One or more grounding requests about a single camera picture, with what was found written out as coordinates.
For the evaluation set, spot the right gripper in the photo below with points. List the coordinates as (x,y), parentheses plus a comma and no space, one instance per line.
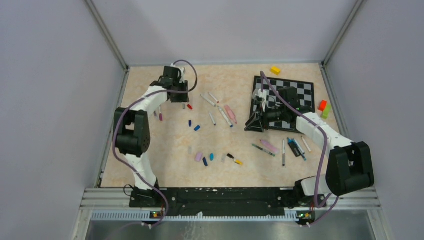
(254,123)

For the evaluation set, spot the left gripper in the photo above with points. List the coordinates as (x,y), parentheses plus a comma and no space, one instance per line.
(183,98)

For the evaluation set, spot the pink highlighter pen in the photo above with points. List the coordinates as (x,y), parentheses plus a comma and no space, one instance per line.
(270,146)

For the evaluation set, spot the green gel pen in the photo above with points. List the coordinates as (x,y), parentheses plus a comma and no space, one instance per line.
(263,150)

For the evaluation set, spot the white marker dark blue cap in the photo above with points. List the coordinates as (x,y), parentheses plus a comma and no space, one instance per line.
(283,153)

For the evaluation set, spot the white pen grey cap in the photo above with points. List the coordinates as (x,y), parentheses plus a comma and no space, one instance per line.
(208,100)

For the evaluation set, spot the yellow marker cap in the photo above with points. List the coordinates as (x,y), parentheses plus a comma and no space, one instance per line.
(238,162)

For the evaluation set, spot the black marker blue cap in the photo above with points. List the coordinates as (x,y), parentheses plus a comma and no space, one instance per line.
(294,147)

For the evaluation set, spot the pink highlighter cap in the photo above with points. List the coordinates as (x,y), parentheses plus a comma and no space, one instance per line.
(198,157)

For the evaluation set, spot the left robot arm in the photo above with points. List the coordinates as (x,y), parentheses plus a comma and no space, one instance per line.
(131,135)

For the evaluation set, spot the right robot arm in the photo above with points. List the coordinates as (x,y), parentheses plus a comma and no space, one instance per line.
(349,168)

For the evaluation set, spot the black white chessboard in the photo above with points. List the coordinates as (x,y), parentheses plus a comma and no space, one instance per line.
(299,94)

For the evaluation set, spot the yellow block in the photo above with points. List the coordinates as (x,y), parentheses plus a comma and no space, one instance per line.
(275,70)

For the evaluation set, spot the red block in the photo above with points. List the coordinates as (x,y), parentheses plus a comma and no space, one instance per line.
(323,104)

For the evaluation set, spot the green curved block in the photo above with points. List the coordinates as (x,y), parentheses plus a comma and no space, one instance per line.
(326,111)

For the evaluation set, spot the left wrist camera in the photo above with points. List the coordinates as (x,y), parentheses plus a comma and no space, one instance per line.
(182,72)

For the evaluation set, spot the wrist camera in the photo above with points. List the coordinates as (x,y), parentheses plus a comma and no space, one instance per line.
(182,72)
(259,97)

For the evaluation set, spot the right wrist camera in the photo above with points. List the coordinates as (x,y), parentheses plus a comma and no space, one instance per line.
(259,97)

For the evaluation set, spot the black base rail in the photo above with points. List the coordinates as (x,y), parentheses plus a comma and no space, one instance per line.
(221,201)

